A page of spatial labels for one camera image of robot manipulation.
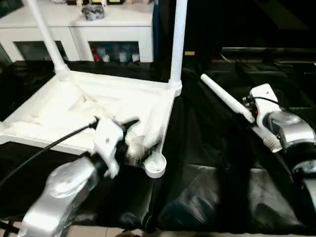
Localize white plastic table leg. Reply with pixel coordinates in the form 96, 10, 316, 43
169, 0, 189, 90
200, 74, 283, 153
25, 0, 71, 80

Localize white plastic table top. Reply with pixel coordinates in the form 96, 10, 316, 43
0, 69, 183, 179

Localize small red bottle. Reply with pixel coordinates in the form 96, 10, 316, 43
90, 45, 100, 62

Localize black work mat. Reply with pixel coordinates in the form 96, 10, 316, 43
0, 59, 316, 234

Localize white glass-door cabinet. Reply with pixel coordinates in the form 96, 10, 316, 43
0, 0, 155, 63

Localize small grey bundle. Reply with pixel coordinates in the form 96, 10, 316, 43
81, 4, 106, 21

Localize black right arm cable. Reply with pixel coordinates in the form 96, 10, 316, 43
253, 96, 284, 108

